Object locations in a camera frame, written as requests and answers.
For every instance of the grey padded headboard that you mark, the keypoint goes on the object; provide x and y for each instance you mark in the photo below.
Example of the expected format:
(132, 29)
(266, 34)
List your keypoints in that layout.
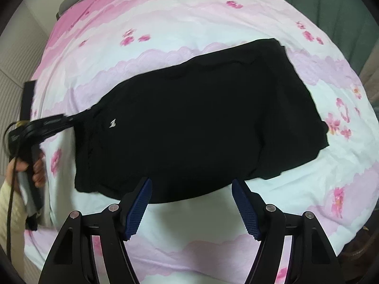
(69, 6)

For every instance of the white louvered wardrobe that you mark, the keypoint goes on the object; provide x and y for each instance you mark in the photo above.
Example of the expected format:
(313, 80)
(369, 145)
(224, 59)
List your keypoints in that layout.
(20, 53)

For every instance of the person's left forearm cream sleeve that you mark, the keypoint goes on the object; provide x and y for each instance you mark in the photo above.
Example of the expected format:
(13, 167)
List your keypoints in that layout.
(17, 227)

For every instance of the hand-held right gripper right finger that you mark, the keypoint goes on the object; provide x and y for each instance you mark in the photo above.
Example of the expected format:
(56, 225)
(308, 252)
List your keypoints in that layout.
(244, 205)

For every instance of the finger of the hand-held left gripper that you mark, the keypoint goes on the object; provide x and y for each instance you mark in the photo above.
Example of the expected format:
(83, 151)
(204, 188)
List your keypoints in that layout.
(59, 122)

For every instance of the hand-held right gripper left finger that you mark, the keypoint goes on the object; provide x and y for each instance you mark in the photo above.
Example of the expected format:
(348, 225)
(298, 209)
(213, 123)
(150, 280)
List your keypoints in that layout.
(139, 205)

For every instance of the person's left hand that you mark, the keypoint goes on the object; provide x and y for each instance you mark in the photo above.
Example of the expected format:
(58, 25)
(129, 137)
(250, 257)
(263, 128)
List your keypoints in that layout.
(38, 174)

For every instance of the green curtain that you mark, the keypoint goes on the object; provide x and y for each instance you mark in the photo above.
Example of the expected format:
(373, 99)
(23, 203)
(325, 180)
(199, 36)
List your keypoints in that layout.
(325, 0)

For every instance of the pink floral duvet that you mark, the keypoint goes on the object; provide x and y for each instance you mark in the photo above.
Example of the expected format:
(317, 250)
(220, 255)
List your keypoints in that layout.
(207, 20)

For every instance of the black pants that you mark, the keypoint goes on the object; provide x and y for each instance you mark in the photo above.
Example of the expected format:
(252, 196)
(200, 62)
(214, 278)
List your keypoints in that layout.
(192, 118)

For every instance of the beige curtain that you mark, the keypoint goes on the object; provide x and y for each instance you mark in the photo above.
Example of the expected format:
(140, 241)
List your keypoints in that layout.
(368, 80)

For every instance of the dark brown bag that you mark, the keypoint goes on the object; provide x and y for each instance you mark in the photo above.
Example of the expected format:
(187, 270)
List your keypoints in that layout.
(362, 245)

